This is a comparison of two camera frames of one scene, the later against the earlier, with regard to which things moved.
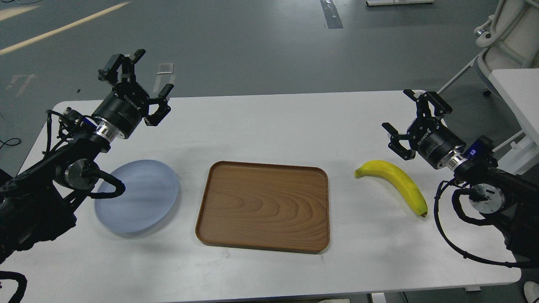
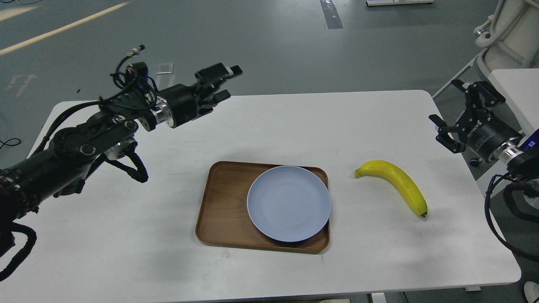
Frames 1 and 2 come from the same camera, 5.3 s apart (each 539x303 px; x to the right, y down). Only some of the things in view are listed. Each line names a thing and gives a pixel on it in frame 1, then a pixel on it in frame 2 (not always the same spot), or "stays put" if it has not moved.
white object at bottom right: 531,291 stays put
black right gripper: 436,143 to 482,130
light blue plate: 151,189 to 288,203
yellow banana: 390,172 stays put
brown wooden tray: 267,205 stays put
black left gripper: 121,112 to 181,103
